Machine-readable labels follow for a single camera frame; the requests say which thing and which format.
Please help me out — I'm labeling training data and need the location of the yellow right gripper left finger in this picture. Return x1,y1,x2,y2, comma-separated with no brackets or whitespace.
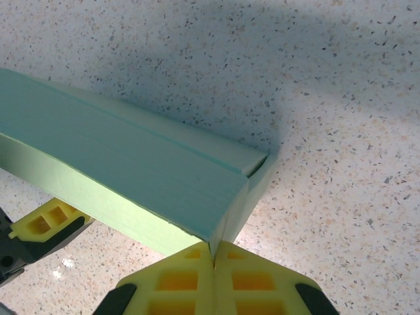
94,241,215,315

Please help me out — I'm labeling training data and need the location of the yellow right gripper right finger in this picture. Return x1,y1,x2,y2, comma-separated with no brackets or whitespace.
213,241,341,315

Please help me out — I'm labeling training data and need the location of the light green paper box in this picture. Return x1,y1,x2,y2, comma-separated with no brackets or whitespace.
0,68,278,257

